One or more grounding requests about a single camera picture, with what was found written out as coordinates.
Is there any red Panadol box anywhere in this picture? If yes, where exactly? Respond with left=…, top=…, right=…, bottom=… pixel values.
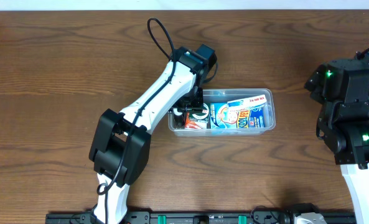
left=185, top=113, right=209, bottom=129

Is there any white blue Panadol box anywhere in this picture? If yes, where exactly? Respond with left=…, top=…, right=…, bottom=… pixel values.
left=227, top=95, right=267, bottom=110

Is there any dark bottle white cap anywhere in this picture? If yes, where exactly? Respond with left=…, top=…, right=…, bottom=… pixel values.
left=173, top=112, right=185, bottom=128

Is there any clear plastic container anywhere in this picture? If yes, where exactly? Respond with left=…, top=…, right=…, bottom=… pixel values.
left=168, top=88, right=276, bottom=137

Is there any blue Kool Fever box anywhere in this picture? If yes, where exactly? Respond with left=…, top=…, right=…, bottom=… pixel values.
left=210, top=103, right=265, bottom=129

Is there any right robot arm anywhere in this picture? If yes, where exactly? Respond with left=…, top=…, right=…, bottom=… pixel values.
left=304, top=52, right=369, bottom=223

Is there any black mounting rail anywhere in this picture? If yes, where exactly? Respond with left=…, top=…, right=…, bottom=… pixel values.
left=45, top=202, right=358, bottom=224

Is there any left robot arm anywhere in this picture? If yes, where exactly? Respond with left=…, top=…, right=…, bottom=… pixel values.
left=89, top=44, right=217, bottom=223

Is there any green Zam-Buk box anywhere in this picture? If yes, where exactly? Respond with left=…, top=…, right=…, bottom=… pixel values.
left=189, top=103, right=210, bottom=122

